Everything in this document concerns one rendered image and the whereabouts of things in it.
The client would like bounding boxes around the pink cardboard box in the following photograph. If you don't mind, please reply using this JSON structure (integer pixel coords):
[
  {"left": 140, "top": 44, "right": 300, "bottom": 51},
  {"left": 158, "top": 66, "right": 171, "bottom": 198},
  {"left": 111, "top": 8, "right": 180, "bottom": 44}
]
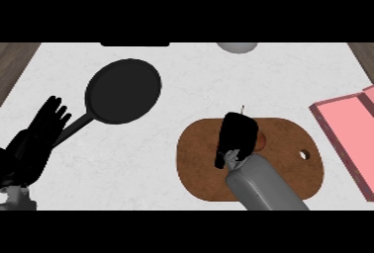
[{"left": 309, "top": 84, "right": 374, "bottom": 203}]

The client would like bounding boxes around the grey round bowl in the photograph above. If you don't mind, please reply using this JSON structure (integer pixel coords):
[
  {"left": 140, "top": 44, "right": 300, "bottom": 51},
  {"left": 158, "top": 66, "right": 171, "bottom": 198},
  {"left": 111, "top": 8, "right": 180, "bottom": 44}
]
[{"left": 214, "top": 42, "right": 260, "bottom": 54}]

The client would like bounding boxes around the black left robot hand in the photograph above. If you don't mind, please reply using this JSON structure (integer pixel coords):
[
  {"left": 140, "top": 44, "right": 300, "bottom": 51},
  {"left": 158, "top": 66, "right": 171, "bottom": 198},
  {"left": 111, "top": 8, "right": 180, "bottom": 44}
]
[{"left": 0, "top": 95, "right": 72, "bottom": 188}]

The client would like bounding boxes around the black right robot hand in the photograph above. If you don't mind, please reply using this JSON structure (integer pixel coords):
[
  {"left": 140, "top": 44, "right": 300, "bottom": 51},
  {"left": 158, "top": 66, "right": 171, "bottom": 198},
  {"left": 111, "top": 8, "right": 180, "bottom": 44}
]
[{"left": 213, "top": 112, "right": 260, "bottom": 170}]

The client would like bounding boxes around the brown wooden cutting board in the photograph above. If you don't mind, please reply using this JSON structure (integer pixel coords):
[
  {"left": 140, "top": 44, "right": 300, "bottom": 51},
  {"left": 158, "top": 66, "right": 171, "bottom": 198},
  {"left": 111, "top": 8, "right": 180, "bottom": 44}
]
[{"left": 176, "top": 117, "right": 325, "bottom": 203}]

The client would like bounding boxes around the black frying pan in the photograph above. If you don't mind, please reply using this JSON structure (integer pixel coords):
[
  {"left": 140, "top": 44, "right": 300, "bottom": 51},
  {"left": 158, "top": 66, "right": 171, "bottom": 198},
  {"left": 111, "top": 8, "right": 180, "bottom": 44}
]
[{"left": 52, "top": 58, "right": 164, "bottom": 147}]

